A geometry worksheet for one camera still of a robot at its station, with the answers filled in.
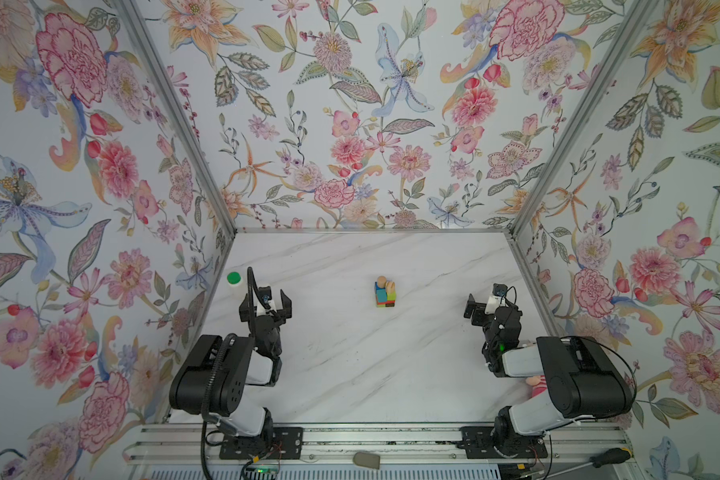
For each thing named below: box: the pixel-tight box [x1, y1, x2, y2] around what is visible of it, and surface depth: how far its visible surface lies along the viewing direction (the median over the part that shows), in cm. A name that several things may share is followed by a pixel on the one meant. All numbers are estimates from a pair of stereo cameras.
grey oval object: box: [353, 452, 381, 470], surface depth 72 cm
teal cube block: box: [376, 288, 387, 303], surface depth 99 cm
